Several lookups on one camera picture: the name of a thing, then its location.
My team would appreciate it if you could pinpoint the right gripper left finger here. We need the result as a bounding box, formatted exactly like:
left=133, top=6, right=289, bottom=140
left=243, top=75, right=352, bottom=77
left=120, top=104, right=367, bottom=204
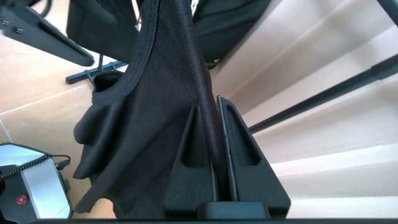
left=162, top=106, right=219, bottom=218

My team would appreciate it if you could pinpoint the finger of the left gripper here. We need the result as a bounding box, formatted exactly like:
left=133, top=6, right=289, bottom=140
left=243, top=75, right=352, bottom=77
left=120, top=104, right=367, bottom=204
left=0, top=4, right=96, bottom=68

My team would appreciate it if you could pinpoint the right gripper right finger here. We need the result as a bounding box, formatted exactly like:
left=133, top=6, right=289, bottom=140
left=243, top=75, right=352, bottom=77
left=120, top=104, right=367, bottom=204
left=216, top=95, right=292, bottom=218

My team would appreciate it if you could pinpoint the heap of clothes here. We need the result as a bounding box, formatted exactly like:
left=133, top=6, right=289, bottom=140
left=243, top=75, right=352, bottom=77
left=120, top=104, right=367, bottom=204
left=73, top=0, right=228, bottom=220

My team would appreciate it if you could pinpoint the black garment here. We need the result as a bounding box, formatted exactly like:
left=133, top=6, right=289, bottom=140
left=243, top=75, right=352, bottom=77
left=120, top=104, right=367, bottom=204
left=65, top=0, right=271, bottom=70

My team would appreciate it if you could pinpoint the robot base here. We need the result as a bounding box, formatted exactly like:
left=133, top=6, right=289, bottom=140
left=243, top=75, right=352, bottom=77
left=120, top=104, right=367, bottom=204
left=0, top=142, right=74, bottom=223

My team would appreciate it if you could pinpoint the black clothes rack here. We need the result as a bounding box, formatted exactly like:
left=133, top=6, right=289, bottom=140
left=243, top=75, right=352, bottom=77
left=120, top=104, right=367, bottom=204
left=65, top=0, right=398, bottom=134

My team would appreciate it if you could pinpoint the beige curtain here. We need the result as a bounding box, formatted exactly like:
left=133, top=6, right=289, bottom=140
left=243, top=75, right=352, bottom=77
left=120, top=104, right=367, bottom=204
left=210, top=0, right=398, bottom=218

